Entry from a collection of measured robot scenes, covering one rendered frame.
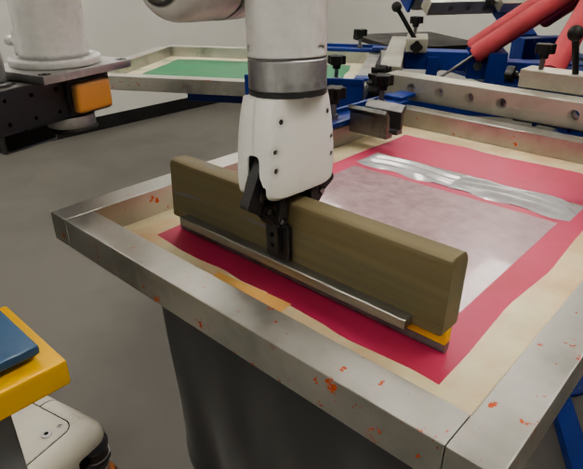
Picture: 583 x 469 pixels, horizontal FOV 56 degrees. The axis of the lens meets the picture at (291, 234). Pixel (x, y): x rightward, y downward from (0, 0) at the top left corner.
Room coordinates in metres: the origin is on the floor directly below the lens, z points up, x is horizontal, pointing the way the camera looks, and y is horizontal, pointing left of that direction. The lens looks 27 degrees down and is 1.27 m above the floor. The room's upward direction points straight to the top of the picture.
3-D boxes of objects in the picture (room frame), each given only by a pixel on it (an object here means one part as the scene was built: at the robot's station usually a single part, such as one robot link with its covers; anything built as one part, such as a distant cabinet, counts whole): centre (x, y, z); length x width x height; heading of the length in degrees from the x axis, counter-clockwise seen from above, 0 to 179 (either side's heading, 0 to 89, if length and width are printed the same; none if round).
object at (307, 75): (0.54, 0.00, 1.18); 0.09 x 0.07 x 0.03; 138
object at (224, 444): (0.50, 0.02, 0.74); 0.45 x 0.03 x 0.43; 48
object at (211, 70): (1.69, 0.00, 1.05); 1.08 x 0.61 x 0.23; 78
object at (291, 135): (0.53, 0.00, 1.11); 0.10 x 0.08 x 0.11; 138
